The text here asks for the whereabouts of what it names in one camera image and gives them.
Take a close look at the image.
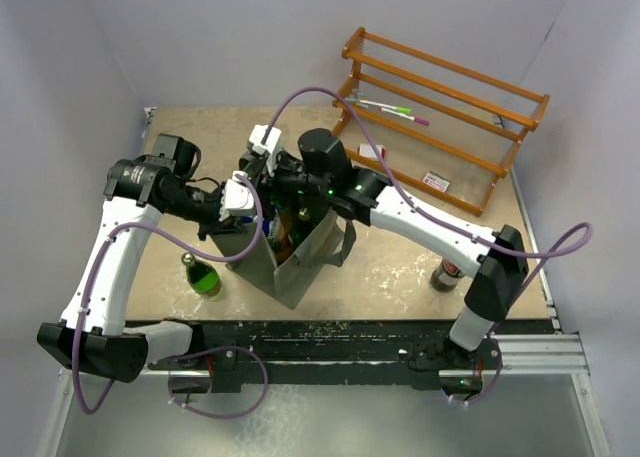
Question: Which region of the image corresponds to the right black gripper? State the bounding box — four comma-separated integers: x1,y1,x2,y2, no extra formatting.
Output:
251,145,333,221

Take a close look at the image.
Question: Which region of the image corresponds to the green Perrier glass bottle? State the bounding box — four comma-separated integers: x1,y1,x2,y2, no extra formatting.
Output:
296,207,314,231

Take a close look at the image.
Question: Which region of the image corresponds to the blue juice carton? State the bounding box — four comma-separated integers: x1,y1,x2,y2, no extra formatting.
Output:
263,213,288,253

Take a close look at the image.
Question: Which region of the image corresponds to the green canvas bag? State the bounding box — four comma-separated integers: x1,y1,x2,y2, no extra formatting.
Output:
209,149,358,311

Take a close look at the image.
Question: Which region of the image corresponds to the dark cola bottle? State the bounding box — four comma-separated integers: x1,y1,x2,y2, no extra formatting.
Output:
430,258,465,293

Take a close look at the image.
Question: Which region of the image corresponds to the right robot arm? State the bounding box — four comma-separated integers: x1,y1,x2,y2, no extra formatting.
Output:
240,125,528,368

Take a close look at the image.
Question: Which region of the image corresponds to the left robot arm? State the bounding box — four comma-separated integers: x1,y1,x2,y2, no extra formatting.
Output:
37,134,224,383

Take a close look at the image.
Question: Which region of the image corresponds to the green round glass bottle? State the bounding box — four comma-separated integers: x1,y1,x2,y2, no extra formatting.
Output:
181,252,222,300

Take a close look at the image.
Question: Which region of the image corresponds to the white red eraser box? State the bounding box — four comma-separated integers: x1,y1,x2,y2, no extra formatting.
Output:
358,144,387,160

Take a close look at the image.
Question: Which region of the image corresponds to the grey marker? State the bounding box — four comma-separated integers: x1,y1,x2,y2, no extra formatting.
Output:
345,89,369,109

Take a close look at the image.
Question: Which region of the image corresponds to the green capped marker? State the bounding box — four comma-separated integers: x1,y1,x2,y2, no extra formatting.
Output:
359,99,412,115

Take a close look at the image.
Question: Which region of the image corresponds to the pink capped marker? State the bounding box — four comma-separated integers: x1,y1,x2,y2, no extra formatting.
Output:
380,107,430,127

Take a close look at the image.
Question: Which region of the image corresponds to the red white small packet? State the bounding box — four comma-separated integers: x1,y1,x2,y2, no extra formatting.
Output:
422,171,450,193

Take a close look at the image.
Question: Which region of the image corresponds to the orange wooden shelf rack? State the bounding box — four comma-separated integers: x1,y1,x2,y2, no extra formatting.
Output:
333,27,551,216

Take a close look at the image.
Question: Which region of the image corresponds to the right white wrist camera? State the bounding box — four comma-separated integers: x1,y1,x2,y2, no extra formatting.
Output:
247,124,282,177

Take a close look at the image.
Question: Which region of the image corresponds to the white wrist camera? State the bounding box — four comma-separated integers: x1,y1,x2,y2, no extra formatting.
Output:
247,124,282,177
219,171,256,222

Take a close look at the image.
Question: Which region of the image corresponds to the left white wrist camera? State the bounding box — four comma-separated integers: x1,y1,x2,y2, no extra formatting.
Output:
219,171,256,222

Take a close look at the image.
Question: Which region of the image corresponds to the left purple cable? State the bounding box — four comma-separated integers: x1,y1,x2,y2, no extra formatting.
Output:
71,171,270,421

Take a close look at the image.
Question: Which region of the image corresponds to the purple cable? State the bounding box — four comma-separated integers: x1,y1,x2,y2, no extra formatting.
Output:
71,171,270,421
267,86,595,408

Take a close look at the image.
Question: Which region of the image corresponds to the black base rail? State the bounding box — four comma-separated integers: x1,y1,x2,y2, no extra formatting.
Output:
149,319,552,396

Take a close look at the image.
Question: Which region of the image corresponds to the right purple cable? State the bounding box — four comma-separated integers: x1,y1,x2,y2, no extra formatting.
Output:
267,86,595,408

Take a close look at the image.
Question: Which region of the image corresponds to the aluminium frame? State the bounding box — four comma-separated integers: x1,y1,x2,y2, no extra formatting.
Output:
39,317,610,456

